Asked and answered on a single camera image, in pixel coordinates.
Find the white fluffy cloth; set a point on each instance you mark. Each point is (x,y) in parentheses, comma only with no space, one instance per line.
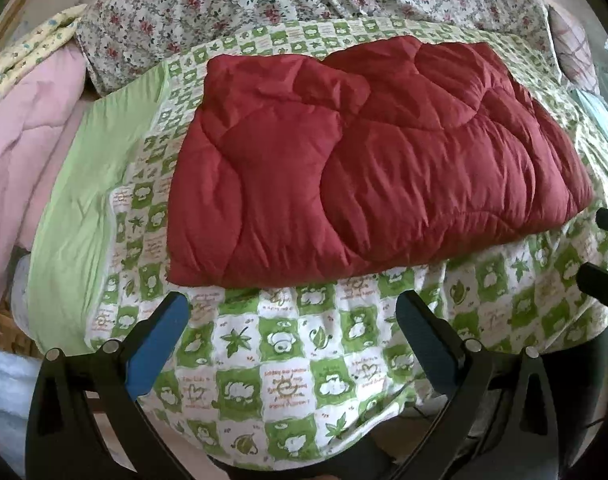
(4,390)

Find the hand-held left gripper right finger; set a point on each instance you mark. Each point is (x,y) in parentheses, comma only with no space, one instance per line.
(428,345)

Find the light teal cloth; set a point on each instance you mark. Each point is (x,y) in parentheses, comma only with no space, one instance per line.
(601,115)

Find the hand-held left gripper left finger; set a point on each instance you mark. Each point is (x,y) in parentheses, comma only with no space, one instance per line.
(156,345)

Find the white checked pillow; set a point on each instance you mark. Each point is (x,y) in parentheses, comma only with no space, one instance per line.
(573,45)

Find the dark red quilted blanket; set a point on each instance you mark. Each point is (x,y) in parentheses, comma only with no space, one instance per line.
(364,160)

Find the green and white patterned bedsheet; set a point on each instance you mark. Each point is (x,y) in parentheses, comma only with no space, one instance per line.
(294,375)

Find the pink blanket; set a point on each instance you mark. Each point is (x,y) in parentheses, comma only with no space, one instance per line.
(29,145)

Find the yellow floral cloth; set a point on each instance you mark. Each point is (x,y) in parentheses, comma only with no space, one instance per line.
(24,50)

